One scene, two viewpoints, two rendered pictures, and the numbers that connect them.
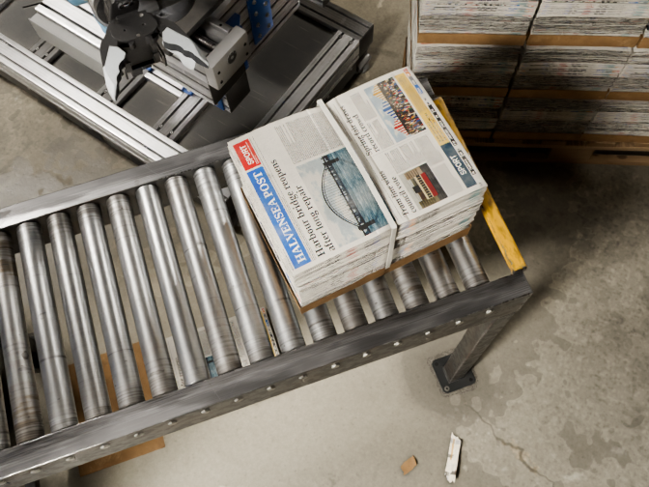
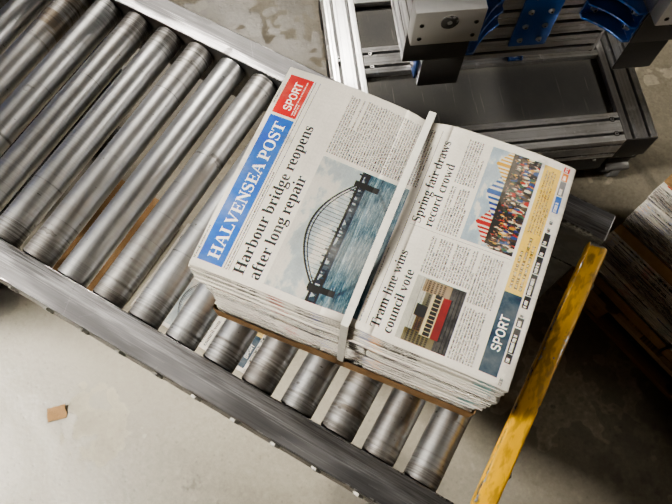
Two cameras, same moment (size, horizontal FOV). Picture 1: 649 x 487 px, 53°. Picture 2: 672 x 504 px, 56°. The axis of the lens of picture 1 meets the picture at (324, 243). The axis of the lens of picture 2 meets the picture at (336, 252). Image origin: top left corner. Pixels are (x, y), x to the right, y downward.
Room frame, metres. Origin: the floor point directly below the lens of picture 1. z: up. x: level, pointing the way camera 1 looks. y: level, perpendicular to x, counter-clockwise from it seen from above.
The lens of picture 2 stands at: (0.31, -0.22, 1.69)
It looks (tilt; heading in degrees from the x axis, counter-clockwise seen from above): 69 degrees down; 41
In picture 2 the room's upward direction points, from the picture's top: 4 degrees clockwise
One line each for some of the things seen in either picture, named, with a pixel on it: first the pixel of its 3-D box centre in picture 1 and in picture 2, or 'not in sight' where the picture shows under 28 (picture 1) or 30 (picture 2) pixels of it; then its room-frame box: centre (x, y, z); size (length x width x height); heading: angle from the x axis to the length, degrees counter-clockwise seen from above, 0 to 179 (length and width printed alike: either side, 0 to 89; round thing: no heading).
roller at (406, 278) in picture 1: (379, 214); (408, 300); (0.60, -0.12, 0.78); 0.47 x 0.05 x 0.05; 15
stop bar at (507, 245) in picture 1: (475, 180); (542, 372); (0.64, -0.33, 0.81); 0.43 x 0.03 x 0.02; 15
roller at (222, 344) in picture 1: (201, 272); (191, 184); (0.50, 0.26, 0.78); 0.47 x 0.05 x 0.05; 15
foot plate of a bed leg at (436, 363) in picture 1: (453, 371); not in sight; (0.41, -0.37, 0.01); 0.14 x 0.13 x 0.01; 15
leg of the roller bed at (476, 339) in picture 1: (472, 344); not in sight; (0.41, -0.37, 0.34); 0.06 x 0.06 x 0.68; 15
